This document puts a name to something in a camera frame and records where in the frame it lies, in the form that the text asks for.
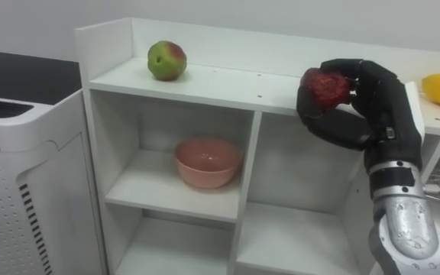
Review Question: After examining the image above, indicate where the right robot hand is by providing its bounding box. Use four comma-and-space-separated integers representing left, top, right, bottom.
296, 58, 426, 172

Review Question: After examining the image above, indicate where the red fruit soft toy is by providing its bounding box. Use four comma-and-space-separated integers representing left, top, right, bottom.
300, 67, 356, 110

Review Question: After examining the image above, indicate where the white shelf unit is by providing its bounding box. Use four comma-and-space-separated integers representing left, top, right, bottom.
74, 16, 440, 275

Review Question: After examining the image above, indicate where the pink bowl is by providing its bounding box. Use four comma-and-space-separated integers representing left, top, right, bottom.
174, 137, 244, 189

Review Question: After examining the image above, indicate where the green apple soft toy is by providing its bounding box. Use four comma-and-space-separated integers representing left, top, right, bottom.
147, 40, 188, 82

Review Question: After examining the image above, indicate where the white air purifier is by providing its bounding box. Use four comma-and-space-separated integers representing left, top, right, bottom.
0, 89, 108, 275

